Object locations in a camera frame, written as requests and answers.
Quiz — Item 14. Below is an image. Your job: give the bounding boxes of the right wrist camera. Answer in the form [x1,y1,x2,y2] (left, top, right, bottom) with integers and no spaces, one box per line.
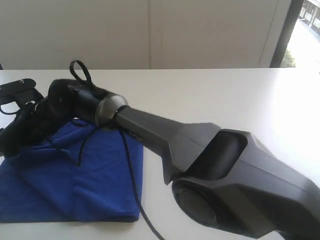
[0,78,37,104]

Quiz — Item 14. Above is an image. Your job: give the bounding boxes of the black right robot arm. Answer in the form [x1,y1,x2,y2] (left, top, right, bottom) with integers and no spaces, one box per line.
[0,78,320,240]

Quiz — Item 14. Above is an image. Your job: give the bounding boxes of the blue towel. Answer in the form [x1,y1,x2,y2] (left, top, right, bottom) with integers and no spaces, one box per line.
[0,123,144,223]

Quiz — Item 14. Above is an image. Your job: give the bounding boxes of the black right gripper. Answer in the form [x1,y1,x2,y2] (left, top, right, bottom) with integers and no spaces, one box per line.
[0,99,65,155]

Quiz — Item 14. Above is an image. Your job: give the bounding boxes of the dark window frame post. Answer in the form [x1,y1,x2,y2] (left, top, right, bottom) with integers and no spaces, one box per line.
[269,0,304,68]

